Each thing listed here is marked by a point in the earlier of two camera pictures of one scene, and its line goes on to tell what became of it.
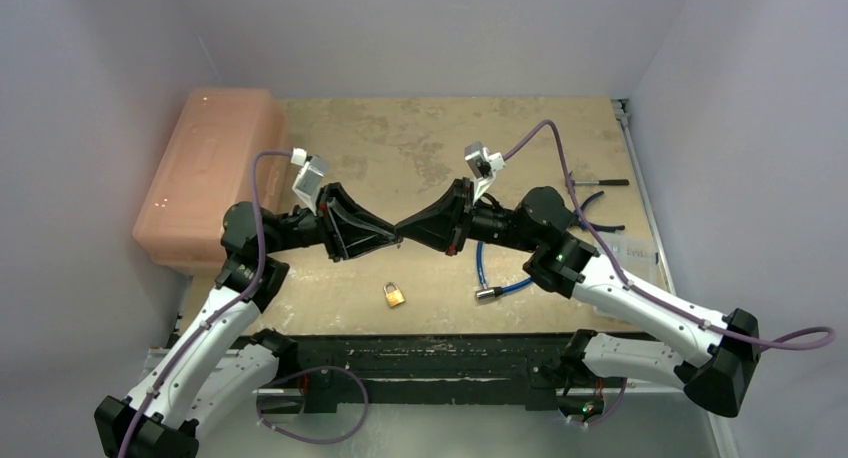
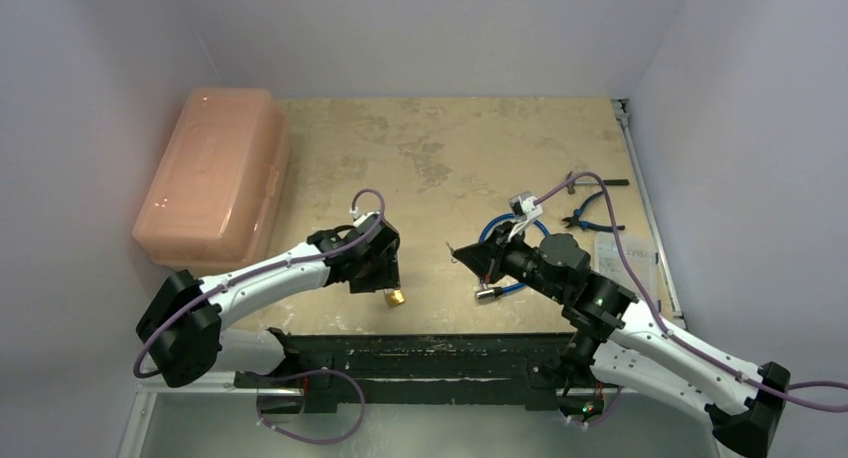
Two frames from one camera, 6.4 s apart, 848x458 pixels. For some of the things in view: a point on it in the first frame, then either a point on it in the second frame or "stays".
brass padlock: [393, 298] stays
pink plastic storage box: [206, 170] stays
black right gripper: [462, 218] → [495, 257]
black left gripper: [347, 229] → [386, 277]
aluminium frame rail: [623, 113] stays
